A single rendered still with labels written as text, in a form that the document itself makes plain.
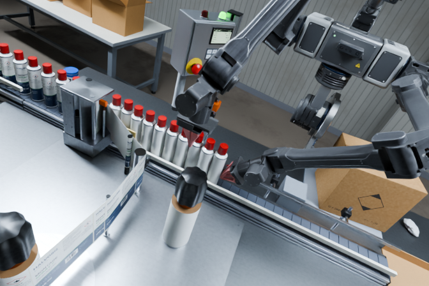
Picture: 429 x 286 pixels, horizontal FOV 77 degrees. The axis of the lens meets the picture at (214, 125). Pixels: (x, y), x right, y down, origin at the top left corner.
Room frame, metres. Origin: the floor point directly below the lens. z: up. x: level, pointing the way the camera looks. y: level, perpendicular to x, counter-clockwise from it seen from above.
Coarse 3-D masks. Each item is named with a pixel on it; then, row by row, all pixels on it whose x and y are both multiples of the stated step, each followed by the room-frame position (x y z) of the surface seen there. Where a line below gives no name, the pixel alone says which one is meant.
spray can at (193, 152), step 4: (200, 136) 0.78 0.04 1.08; (196, 140) 0.78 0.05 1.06; (200, 140) 0.79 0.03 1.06; (196, 144) 0.78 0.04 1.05; (200, 144) 0.79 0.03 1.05; (192, 148) 0.77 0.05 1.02; (196, 148) 0.77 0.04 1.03; (200, 148) 0.78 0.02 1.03; (188, 152) 0.78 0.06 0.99; (192, 152) 0.77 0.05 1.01; (196, 152) 0.77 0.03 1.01; (188, 156) 0.78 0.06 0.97; (192, 156) 0.77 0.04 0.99; (196, 156) 0.78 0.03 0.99; (188, 160) 0.78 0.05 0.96; (192, 160) 0.77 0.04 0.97; (196, 160) 0.78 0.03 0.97; (184, 164) 0.79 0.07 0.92; (188, 164) 0.77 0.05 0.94; (192, 164) 0.77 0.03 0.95; (196, 164) 0.78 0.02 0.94; (184, 168) 0.78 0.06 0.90
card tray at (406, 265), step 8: (384, 248) 0.76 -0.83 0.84; (392, 256) 0.74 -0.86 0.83; (400, 256) 0.75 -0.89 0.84; (408, 256) 0.74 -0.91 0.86; (392, 264) 0.70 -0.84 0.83; (400, 264) 0.71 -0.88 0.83; (408, 264) 0.72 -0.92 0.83; (416, 264) 0.73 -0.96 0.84; (424, 264) 0.73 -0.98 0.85; (400, 272) 0.68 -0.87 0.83; (408, 272) 0.69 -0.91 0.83; (416, 272) 0.70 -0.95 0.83; (424, 272) 0.71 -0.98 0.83; (392, 280) 0.63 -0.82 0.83; (400, 280) 0.64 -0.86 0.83; (408, 280) 0.65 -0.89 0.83; (416, 280) 0.66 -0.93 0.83; (424, 280) 0.67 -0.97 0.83
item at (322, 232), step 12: (48, 108) 0.90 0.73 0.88; (168, 168) 0.78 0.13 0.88; (216, 192) 0.73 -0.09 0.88; (240, 192) 0.77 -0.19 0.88; (240, 204) 0.71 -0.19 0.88; (264, 204) 0.75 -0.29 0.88; (264, 216) 0.69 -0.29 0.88; (288, 216) 0.73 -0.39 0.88; (288, 228) 0.67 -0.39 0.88; (312, 228) 0.71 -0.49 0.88; (312, 240) 0.65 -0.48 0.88; (336, 240) 0.69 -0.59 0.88; (336, 252) 0.64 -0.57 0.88; (360, 252) 0.67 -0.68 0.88; (372, 252) 0.69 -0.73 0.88; (360, 264) 0.62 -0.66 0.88; (384, 264) 0.65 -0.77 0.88; (384, 276) 0.60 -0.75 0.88
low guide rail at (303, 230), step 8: (160, 160) 0.77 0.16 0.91; (176, 168) 0.76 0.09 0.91; (208, 184) 0.73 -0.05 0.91; (224, 192) 0.72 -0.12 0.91; (240, 200) 0.71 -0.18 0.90; (248, 200) 0.71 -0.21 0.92; (256, 208) 0.70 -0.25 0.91; (264, 208) 0.70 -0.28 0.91; (272, 216) 0.68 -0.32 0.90; (280, 216) 0.69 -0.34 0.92; (288, 224) 0.67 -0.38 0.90; (296, 224) 0.67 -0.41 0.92; (304, 232) 0.66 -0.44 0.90; (312, 232) 0.66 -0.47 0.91; (320, 240) 0.65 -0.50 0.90; (328, 240) 0.65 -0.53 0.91; (336, 248) 0.64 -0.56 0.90; (344, 248) 0.64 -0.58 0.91; (352, 256) 0.63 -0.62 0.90; (360, 256) 0.63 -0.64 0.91; (368, 264) 0.62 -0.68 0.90; (376, 264) 0.61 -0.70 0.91; (384, 272) 0.60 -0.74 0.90; (392, 272) 0.60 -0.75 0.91
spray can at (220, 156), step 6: (222, 144) 0.78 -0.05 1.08; (216, 150) 0.79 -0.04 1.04; (222, 150) 0.76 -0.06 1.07; (216, 156) 0.75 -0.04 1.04; (222, 156) 0.76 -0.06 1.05; (216, 162) 0.75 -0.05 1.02; (222, 162) 0.75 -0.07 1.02; (210, 168) 0.76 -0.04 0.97; (216, 168) 0.75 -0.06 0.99; (222, 168) 0.76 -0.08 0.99; (210, 174) 0.75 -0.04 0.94; (216, 174) 0.75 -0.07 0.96; (210, 180) 0.75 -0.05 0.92; (216, 180) 0.76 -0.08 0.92
